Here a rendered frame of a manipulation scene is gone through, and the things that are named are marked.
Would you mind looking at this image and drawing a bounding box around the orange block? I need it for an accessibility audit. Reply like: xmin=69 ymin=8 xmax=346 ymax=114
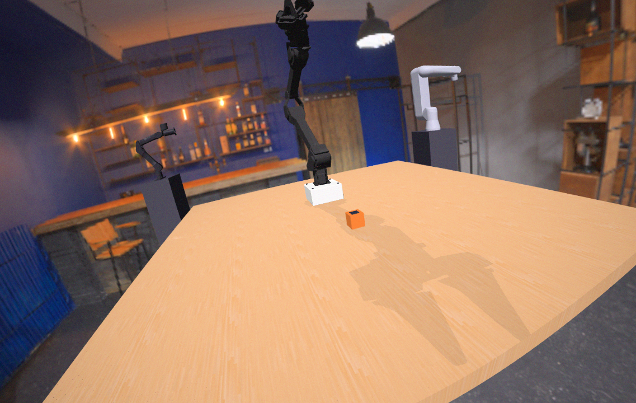
xmin=345 ymin=209 xmax=365 ymax=230

